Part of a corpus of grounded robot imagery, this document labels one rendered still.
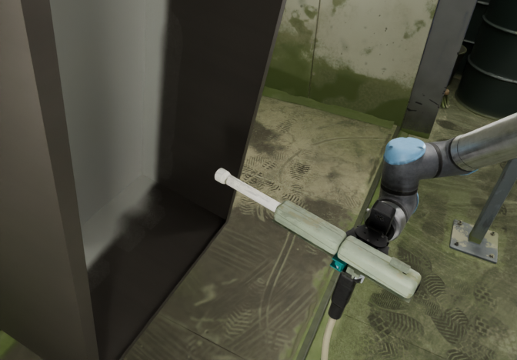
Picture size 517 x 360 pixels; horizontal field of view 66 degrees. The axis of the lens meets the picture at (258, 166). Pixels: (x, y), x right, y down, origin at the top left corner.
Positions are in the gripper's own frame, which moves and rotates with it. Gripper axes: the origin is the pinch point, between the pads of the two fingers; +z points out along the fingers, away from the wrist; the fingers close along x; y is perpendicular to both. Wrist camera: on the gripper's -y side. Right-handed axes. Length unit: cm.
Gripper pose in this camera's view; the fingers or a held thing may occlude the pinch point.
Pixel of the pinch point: (350, 266)
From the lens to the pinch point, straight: 83.9
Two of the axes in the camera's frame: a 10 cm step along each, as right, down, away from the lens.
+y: -1.7, 8.2, 5.4
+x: -8.0, -4.3, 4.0
